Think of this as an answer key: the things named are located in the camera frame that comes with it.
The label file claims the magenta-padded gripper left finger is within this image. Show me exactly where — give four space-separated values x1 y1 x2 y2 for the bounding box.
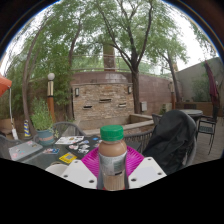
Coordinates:
60 146 101 190

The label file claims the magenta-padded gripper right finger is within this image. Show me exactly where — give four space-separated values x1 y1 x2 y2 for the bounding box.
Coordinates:
124 145 168 190

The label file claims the green-capped brown drink bottle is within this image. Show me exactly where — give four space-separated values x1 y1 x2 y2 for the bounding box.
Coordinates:
98 124 128 191

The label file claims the yellow sticker card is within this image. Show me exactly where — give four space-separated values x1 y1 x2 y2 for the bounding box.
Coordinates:
58 152 78 164

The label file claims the black laptop with stickers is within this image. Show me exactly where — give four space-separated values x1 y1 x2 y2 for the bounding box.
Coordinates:
64 134 143 159

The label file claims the white mug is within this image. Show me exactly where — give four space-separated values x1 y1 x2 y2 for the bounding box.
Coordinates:
44 162 69 177

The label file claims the grey chair holding backpack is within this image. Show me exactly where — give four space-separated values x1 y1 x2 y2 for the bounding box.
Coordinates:
124 113 199 168

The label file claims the white printed paper sheet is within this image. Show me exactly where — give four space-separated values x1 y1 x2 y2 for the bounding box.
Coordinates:
54 135 85 145

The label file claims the blue sticker card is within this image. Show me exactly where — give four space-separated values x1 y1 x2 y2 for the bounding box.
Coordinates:
42 147 61 155

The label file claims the black backpack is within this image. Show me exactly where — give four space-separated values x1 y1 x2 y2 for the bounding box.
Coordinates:
142 109 198 176

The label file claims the grey laptop with stickers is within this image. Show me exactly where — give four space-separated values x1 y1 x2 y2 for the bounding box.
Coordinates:
8 139 44 162

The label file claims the potted green plant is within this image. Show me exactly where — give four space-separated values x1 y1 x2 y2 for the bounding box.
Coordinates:
29 97 56 147

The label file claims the round patio table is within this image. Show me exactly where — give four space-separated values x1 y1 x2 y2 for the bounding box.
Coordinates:
179 108 204 118

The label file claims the black metal patio chair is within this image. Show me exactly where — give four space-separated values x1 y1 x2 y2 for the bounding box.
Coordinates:
196 114 219 155

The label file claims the dark-trunk tall tree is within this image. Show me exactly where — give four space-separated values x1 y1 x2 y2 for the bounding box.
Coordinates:
93 0 181 115

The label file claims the leaning grey-trunk tree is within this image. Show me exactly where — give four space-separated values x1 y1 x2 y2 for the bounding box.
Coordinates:
6 6 88 136

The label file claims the closed maroon patio umbrella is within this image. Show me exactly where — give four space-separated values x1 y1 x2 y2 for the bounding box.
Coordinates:
203 59 221 109

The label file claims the orange patio umbrella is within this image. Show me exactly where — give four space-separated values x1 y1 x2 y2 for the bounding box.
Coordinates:
0 74 18 140

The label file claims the blue yellow striped post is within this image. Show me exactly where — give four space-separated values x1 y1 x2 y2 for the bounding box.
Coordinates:
23 119 31 138

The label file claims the wooden globe lamp post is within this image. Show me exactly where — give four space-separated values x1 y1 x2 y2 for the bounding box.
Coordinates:
46 72 57 124

